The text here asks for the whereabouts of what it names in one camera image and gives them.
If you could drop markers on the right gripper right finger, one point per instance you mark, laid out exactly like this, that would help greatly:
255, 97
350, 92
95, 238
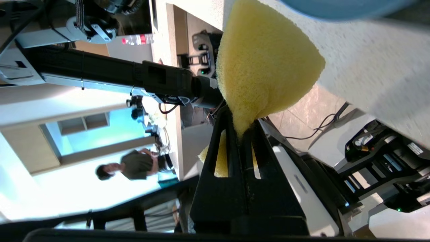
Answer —
268, 201

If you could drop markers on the blue-grey plate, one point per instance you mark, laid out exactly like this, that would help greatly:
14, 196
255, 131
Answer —
336, 8

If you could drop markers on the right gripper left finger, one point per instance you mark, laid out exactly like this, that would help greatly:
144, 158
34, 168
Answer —
218, 201

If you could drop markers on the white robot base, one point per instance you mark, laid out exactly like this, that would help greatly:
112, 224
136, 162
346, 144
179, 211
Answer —
386, 161

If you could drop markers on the clear plastic water bottle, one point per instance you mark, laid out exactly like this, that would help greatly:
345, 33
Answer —
137, 39

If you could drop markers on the person in dark shirt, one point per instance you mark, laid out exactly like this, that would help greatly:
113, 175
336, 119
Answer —
137, 164

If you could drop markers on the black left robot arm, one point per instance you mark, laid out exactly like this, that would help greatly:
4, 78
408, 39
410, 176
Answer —
100, 72

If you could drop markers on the yellow sponge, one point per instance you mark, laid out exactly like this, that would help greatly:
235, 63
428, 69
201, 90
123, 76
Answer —
265, 60

